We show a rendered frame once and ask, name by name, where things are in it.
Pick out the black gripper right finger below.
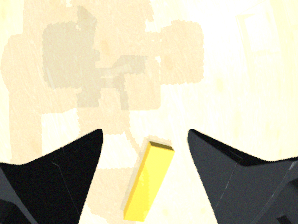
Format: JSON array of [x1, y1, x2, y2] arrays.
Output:
[[186, 128, 298, 224]]

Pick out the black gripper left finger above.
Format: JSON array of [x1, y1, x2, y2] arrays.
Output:
[[0, 128, 104, 224]]

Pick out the yellow rectangular bar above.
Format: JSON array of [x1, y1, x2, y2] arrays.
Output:
[[122, 140, 176, 221]]

